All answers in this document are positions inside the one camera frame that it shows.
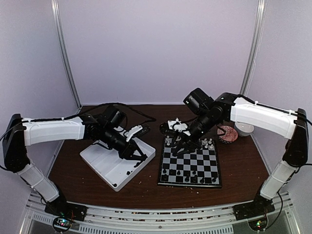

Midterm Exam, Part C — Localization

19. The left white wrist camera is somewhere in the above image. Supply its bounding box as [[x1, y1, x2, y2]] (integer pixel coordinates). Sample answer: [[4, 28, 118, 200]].
[[123, 125, 150, 142]]

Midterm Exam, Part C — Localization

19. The red patterned small dish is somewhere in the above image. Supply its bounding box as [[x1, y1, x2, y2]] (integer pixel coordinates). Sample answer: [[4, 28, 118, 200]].
[[217, 125, 238, 144]]

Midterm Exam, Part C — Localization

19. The white chess pieces row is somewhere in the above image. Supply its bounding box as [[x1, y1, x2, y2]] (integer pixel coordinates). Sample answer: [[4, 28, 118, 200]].
[[164, 136, 214, 149]]

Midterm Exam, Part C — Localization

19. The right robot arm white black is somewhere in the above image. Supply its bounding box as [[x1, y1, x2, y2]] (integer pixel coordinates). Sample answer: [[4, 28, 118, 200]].
[[167, 88, 309, 215]]

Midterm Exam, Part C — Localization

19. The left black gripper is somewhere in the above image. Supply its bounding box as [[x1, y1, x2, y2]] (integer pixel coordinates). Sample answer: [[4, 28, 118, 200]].
[[101, 126, 146, 160]]

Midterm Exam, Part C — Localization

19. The black white chess board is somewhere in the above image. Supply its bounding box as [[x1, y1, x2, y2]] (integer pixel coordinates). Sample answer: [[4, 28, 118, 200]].
[[157, 138, 222, 188]]

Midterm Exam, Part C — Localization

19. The left aluminium corner post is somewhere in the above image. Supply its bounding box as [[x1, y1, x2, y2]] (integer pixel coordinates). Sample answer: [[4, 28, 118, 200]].
[[51, 0, 82, 109]]

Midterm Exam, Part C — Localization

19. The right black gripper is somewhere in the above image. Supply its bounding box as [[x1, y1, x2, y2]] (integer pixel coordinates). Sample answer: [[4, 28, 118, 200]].
[[170, 110, 218, 157]]

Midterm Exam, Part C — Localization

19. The right aluminium corner post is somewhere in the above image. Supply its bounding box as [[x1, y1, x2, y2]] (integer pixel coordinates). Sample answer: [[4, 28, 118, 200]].
[[239, 0, 267, 96]]

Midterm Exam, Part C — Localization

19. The aluminium corner post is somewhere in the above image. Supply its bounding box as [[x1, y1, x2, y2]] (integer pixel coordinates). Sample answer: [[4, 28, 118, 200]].
[[51, 0, 82, 109], [239, 0, 267, 96]]

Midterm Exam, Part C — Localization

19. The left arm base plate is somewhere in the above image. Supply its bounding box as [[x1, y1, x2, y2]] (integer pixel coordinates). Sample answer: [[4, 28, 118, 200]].
[[44, 201, 87, 221]]

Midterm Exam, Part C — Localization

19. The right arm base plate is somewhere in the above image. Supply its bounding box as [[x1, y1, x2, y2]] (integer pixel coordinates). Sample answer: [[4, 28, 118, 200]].
[[233, 201, 275, 220]]

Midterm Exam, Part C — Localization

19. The black chess piece king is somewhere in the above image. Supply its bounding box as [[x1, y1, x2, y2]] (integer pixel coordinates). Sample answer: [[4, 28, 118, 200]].
[[191, 175, 198, 184]]

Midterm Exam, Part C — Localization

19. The white ceramic bowl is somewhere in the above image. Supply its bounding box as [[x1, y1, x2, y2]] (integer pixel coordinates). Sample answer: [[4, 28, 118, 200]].
[[234, 122, 254, 137]]

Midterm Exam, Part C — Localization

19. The white plastic tray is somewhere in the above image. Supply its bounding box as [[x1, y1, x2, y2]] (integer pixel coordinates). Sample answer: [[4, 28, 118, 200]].
[[80, 138, 156, 192]]

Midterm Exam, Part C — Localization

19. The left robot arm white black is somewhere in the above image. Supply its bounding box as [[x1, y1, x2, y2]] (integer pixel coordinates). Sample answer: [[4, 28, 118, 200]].
[[0, 103, 155, 216]]

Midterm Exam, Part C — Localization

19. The black rook board corner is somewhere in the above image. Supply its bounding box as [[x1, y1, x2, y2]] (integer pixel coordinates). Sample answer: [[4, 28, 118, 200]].
[[161, 175, 168, 181]]

